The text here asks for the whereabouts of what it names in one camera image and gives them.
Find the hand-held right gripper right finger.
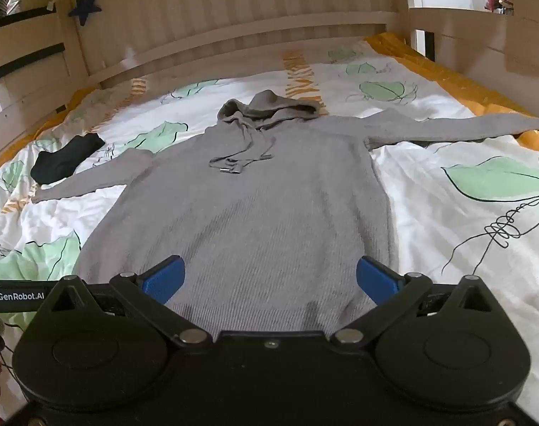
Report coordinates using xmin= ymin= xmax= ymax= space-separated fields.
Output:
xmin=331 ymin=256 xmax=505 ymax=349

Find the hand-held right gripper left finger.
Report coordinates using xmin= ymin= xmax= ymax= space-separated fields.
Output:
xmin=39 ymin=255 xmax=213 ymax=350

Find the grey knit hoodie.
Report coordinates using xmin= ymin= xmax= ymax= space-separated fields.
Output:
xmin=32 ymin=90 xmax=539 ymax=338

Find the white leaf-print duvet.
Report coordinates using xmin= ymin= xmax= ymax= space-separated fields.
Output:
xmin=0 ymin=40 xmax=539 ymax=413

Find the black folded cloth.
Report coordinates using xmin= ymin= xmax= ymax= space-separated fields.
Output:
xmin=31 ymin=133 xmax=106 ymax=185

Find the yellow bed sheet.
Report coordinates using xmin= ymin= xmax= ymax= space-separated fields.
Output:
xmin=12 ymin=31 xmax=539 ymax=158

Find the blue star decoration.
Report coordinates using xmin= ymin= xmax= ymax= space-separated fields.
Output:
xmin=68 ymin=0 xmax=102 ymax=26

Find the wooden bed frame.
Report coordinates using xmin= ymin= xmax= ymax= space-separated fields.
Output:
xmin=0 ymin=0 xmax=539 ymax=174

